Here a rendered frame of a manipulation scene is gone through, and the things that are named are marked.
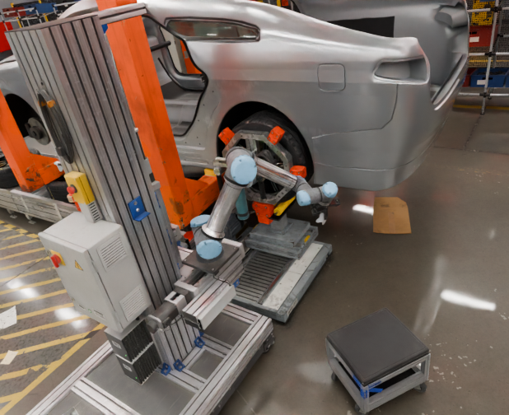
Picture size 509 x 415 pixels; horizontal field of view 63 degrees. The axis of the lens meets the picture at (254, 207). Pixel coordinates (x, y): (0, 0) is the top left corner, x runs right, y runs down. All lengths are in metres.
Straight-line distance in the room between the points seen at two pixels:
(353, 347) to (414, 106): 1.36
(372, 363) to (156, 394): 1.15
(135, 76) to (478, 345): 2.56
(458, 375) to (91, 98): 2.32
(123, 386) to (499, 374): 2.06
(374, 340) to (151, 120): 1.83
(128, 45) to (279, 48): 0.88
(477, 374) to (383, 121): 1.49
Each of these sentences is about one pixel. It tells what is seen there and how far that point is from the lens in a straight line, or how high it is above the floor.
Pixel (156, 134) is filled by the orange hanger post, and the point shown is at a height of 1.25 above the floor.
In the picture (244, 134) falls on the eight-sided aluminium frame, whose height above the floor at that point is 1.11.
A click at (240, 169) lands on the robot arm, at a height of 1.35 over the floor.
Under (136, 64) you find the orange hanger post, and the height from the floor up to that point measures 1.69.
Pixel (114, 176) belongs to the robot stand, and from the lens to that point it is 1.87.
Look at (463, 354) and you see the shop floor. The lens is 2.81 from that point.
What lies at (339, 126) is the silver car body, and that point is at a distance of 2.62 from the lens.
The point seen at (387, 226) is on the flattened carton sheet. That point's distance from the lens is 3.72.
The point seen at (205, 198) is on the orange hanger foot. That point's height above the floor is 0.61.
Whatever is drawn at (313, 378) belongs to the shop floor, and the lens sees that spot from 2.63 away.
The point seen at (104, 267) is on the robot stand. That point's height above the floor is 1.11.
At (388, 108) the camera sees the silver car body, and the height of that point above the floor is 1.29.
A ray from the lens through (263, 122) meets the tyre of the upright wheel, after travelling 2.86.
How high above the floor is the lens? 2.12
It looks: 31 degrees down
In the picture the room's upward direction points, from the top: 10 degrees counter-clockwise
